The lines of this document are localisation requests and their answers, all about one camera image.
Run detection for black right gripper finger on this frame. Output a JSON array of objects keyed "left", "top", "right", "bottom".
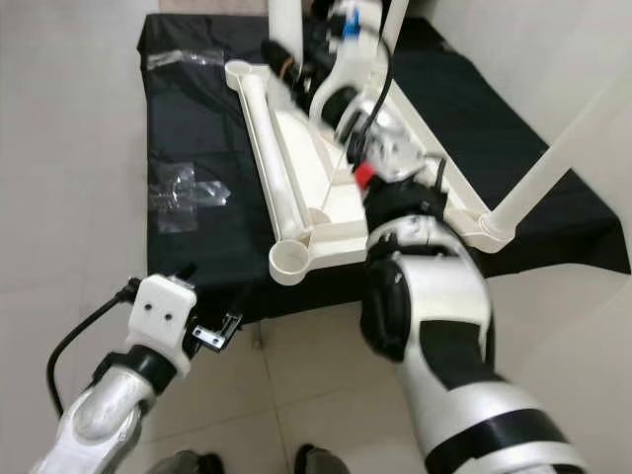
[{"left": 260, "top": 38, "right": 302, "bottom": 78}]

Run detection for black table cloth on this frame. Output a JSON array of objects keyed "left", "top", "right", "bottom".
[{"left": 136, "top": 12, "right": 632, "bottom": 322}]

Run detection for beige cloth covered bench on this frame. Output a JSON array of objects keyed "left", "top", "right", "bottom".
[{"left": 158, "top": 0, "right": 273, "bottom": 16}]

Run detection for clear plastic wrapper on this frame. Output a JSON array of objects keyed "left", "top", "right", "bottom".
[{"left": 146, "top": 47, "right": 223, "bottom": 68}]

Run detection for dark robot left foot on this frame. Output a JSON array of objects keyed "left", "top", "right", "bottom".
[{"left": 168, "top": 449, "right": 223, "bottom": 474}]

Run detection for dark robot foot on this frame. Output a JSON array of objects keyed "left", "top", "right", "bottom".
[
  {"left": 168, "top": 449, "right": 223, "bottom": 474},
  {"left": 294, "top": 444, "right": 352, "bottom": 474}
]

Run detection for white plastic table top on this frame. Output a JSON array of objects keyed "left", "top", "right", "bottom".
[{"left": 225, "top": 59, "right": 519, "bottom": 287}]

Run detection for dark robot right foot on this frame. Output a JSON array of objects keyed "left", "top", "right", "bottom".
[{"left": 294, "top": 444, "right": 352, "bottom": 474}]

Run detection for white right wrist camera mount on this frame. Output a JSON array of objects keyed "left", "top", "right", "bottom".
[{"left": 311, "top": 0, "right": 386, "bottom": 112}]

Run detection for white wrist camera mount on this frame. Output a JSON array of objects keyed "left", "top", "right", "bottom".
[
  {"left": 311, "top": 0, "right": 386, "bottom": 112},
  {"left": 126, "top": 275, "right": 198, "bottom": 378}
]

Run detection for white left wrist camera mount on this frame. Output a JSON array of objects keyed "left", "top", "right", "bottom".
[{"left": 126, "top": 275, "right": 198, "bottom": 378}]

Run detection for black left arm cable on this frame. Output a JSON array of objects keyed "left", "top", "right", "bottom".
[{"left": 46, "top": 281, "right": 141, "bottom": 416}]

